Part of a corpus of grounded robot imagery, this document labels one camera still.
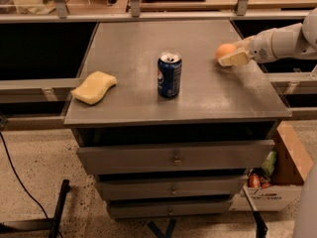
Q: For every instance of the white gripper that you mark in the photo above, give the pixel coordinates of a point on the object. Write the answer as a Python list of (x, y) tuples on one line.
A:
[(260, 49)]

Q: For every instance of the orange fruit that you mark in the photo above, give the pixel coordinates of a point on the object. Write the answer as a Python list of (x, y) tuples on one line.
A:
[(224, 50)]

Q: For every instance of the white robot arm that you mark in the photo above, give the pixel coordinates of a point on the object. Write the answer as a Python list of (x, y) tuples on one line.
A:
[(298, 41)]

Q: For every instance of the blue pepsi can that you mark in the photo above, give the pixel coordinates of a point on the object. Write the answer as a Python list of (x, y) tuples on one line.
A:
[(169, 74)]

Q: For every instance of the grey drawer cabinet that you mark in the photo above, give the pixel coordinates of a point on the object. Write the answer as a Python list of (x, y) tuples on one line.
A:
[(178, 133)]

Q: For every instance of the top grey drawer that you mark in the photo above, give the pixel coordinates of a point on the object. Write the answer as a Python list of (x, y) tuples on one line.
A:
[(174, 157)]

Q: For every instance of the grey drawer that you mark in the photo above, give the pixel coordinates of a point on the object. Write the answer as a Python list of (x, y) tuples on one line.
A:
[(174, 157), (168, 208), (169, 187)]

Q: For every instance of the green snack bag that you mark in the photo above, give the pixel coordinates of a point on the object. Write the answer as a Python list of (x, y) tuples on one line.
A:
[(268, 163)]

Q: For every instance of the red snack packet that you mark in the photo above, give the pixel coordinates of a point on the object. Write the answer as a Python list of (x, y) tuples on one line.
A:
[(254, 181)]

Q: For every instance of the cardboard box with snacks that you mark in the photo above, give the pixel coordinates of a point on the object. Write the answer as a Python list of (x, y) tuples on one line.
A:
[(291, 168)]

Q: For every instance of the yellow sponge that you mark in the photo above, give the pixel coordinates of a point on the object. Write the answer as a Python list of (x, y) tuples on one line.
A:
[(94, 87)]

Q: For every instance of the black stand leg right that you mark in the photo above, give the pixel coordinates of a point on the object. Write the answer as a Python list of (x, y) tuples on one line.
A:
[(261, 228)]

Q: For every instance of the middle grey drawer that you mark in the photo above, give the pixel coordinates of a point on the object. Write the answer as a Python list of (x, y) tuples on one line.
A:
[(169, 187)]

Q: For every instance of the bottom grey drawer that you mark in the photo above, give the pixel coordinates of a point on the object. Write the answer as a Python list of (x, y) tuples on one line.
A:
[(168, 208)]

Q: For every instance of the black metal stand leg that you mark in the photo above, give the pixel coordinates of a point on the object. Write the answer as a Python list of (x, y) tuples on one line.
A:
[(51, 224)]

